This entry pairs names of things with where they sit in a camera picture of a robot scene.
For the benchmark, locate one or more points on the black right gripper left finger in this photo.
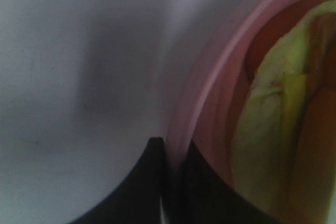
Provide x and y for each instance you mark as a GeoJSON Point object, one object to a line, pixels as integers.
{"type": "Point", "coordinates": [138, 198]}

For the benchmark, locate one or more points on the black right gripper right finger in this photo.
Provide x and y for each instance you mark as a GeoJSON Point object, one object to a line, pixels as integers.
{"type": "Point", "coordinates": [206, 198]}

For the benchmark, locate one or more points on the pink round plate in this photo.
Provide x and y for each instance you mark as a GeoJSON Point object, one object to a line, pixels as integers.
{"type": "Point", "coordinates": [213, 94]}

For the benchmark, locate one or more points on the white bread sandwich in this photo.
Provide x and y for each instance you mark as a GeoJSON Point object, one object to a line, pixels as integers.
{"type": "Point", "coordinates": [283, 150]}

